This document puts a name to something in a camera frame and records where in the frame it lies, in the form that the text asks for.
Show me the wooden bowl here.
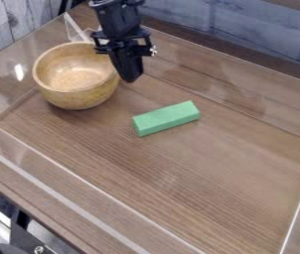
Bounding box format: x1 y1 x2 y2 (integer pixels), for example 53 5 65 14
33 42 120 110

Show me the clear acrylic front wall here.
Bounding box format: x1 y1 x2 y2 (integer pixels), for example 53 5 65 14
0 128 207 254

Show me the clear acrylic corner bracket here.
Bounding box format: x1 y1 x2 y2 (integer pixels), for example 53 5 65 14
63 12 102 43

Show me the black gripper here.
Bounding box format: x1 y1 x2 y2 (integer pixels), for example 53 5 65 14
89 0 157 82

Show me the black table leg bracket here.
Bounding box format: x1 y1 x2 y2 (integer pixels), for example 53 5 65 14
10 209 58 254

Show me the green stick block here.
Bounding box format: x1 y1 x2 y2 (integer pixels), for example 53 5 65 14
133 100 201 137

